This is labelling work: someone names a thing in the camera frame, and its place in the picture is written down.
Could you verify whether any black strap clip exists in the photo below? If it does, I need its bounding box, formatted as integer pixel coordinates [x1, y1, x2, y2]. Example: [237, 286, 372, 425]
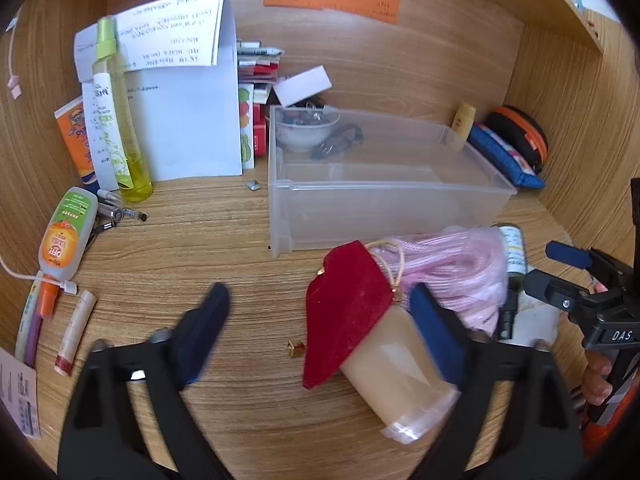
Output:
[310, 124, 365, 161]

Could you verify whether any pink plug cable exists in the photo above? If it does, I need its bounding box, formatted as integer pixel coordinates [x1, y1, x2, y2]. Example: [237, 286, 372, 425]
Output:
[4, 15, 24, 100]

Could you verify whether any clear plastic storage bin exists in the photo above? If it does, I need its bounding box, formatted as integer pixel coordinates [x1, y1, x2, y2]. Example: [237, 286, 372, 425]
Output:
[268, 106, 518, 260]

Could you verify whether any orange label sanitizer bottle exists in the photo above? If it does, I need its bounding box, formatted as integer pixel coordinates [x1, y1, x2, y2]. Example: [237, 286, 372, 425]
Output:
[39, 186, 99, 281]

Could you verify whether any white paper bag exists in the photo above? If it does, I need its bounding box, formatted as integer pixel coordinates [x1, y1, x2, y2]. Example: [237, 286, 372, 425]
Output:
[75, 0, 242, 182]

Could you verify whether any white rectangular box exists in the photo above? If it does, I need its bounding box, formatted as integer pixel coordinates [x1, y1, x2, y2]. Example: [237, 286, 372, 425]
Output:
[273, 66, 332, 109]

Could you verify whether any orange cap marker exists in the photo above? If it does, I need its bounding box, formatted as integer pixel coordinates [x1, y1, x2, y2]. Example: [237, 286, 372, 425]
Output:
[37, 280, 62, 319]

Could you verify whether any blue pencil case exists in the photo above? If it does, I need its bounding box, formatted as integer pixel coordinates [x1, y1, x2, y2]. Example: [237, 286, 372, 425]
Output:
[467, 123, 546, 190]

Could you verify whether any small white label bottle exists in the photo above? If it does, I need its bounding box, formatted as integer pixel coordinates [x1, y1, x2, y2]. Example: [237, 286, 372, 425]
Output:
[492, 223, 529, 281]

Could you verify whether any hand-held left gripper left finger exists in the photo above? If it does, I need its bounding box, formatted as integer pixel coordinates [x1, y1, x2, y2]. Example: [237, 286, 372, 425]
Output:
[57, 282, 236, 480]

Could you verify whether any person's right hand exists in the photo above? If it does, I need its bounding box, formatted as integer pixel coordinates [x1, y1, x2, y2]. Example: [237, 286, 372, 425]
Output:
[581, 349, 615, 407]

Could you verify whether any red velvet pouch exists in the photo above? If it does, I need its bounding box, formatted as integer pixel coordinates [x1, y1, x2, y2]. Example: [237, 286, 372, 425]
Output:
[302, 240, 396, 390]

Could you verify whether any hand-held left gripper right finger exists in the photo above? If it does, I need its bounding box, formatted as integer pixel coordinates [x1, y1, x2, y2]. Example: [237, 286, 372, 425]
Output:
[400, 284, 586, 480]

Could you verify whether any black small tube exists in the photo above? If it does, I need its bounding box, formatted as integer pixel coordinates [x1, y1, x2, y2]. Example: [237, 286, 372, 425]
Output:
[497, 276, 521, 343]

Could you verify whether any beige tape roll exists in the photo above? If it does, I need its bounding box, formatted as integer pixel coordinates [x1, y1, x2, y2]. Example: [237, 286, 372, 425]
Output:
[340, 305, 459, 445]

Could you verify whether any stack of snack packets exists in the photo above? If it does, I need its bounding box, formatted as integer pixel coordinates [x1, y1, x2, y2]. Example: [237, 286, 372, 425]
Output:
[236, 39, 286, 86]

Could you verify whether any fruit print packet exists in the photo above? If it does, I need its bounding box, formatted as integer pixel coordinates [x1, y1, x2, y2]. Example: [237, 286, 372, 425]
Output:
[238, 84, 257, 169]

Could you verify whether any white ceramic bowl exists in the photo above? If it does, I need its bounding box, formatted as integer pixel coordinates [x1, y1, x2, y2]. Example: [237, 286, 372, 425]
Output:
[276, 109, 341, 154]

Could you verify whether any white red lip balm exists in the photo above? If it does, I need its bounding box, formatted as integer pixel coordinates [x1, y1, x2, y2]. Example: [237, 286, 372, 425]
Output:
[54, 290, 97, 375]

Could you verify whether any pink cord bundle bag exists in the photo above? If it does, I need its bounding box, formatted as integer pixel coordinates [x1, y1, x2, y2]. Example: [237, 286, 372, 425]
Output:
[369, 226, 509, 333]

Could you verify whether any white cable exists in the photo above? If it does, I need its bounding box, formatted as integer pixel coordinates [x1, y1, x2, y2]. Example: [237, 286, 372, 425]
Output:
[0, 254, 79, 295]

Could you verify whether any yellow spray bottle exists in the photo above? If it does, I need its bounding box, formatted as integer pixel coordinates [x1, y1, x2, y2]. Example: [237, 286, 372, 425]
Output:
[95, 16, 154, 204]

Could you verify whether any bundle of grey pens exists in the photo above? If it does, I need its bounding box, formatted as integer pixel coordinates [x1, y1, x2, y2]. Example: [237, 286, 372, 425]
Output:
[89, 189, 149, 235]

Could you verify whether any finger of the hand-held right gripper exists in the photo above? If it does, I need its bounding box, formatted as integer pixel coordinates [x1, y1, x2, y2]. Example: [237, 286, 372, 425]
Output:
[522, 269, 608, 326]
[546, 241, 621, 293]

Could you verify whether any orange sunscreen tube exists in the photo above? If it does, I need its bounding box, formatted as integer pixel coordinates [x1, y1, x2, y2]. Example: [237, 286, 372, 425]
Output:
[54, 96, 101, 189]

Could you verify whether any white green printed tube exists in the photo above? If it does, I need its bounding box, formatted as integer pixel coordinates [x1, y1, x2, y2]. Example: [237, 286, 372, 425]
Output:
[81, 72, 132, 192]

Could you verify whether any white printed label card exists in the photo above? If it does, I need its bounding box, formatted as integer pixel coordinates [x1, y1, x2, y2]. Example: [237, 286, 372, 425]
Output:
[0, 347, 41, 441]

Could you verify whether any wooden desktop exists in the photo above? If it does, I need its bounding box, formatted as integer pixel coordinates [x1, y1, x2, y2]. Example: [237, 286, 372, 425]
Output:
[0, 157, 591, 480]

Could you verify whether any red box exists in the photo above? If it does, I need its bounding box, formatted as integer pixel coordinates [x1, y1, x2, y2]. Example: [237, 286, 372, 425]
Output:
[252, 102, 271, 156]

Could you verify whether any beige cork stick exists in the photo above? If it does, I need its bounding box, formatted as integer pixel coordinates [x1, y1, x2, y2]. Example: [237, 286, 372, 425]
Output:
[449, 103, 476, 151]

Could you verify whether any black orange zip case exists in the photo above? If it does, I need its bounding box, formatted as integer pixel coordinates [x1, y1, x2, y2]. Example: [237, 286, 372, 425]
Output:
[484, 105, 550, 174]

